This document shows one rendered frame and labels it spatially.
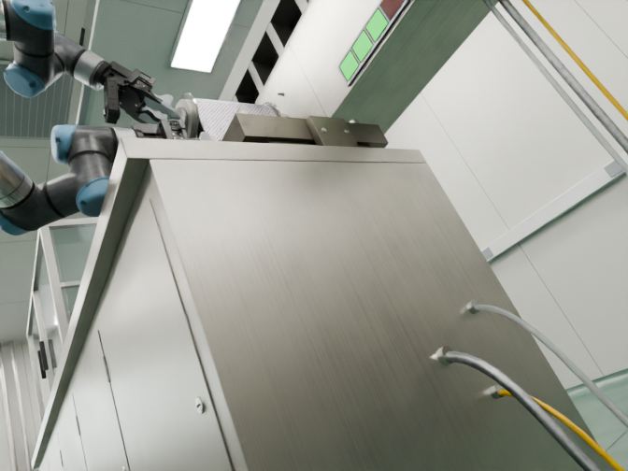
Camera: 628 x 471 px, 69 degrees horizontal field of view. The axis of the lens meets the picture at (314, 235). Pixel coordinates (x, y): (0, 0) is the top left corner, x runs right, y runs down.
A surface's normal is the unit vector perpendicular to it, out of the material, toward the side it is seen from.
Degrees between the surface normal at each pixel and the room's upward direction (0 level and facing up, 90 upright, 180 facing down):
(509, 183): 90
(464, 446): 90
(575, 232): 90
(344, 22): 90
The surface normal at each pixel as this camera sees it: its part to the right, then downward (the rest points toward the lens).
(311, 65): -0.79, 0.09
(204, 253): 0.48, -0.53
